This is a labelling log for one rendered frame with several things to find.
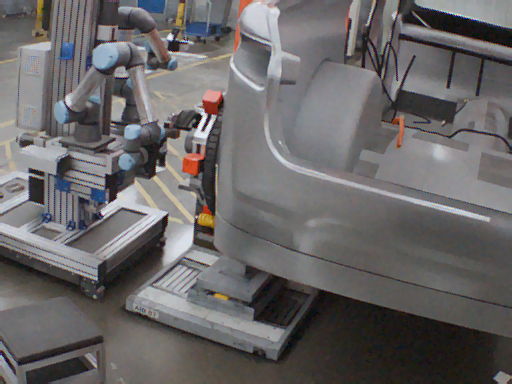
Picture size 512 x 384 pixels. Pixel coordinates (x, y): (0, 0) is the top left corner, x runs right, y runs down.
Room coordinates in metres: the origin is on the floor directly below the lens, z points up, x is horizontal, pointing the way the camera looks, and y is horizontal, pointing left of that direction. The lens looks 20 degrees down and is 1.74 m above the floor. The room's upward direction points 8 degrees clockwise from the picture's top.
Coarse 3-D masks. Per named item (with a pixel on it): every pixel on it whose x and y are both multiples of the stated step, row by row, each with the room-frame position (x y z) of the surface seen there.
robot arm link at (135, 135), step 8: (128, 128) 2.59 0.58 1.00; (136, 128) 2.59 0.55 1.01; (144, 128) 2.67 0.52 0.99; (128, 136) 2.58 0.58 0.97; (136, 136) 2.59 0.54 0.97; (144, 136) 2.63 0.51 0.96; (128, 144) 2.58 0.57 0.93; (136, 144) 2.59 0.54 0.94; (128, 152) 2.58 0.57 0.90; (136, 152) 2.59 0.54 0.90
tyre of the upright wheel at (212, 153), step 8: (216, 120) 2.72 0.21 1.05; (216, 128) 2.69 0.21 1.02; (216, 136) 2.67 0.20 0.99; (208, 144) 2.67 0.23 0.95; (216, 144) 2.66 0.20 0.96; (208, 152) 2.66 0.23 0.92; (216, 152) 2.65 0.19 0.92; (208, 160) 2.65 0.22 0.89; (216, 160) 2.64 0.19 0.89; (208, 168) 2.65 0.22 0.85; (216, 168) 2.63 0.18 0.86; (208, 176) 2.65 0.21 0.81; (208, 184) 2.65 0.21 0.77; (208, 192) 2.67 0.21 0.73; (208, 200) 2.69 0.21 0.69; (208, 208) 2.73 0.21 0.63
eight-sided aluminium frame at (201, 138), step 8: (224, 96) 2.94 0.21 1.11; (208, 120) 2.83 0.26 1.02; (200, 128) 2.76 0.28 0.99; (208, 128) 2.76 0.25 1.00; (200, 136) 2.73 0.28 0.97; (208, 136) 2.74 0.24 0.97; (200, 144) 2.72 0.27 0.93; (192, 152) 2.74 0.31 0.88; (200, 152) 2.72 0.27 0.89; (192, 176) 2.73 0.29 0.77; (200, 176) 2.72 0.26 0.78; (192, 184) 2.74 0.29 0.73; (200, 184) 2.72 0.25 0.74; (200, 192) 2.82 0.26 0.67; (200, 200) 2.85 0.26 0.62
